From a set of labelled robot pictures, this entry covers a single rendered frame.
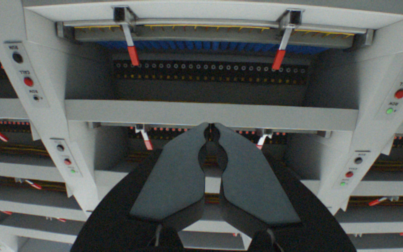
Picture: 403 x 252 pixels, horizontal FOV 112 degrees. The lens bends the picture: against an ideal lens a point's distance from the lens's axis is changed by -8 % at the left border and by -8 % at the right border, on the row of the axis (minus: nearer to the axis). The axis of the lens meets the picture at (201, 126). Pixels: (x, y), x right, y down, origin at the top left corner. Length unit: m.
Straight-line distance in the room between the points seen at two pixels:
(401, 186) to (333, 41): 0.46
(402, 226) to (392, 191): 0.26
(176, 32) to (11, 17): 0.27
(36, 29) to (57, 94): 0.12
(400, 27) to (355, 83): 0.11
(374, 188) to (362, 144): 0.20
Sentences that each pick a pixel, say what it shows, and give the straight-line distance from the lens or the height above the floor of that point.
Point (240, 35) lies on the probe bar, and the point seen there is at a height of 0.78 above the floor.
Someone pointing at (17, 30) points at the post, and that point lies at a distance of 0.42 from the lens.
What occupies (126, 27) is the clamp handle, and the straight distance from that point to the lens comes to 0.32.
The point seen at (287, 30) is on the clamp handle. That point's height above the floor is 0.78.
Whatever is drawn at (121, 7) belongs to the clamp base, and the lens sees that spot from 0.31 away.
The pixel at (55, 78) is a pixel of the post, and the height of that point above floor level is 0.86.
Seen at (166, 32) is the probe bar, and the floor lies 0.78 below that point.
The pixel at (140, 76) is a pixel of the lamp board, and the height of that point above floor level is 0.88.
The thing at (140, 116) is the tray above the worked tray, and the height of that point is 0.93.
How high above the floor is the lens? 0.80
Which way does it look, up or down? 28 degrees up
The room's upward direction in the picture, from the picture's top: 179 degrees counter-clockwise
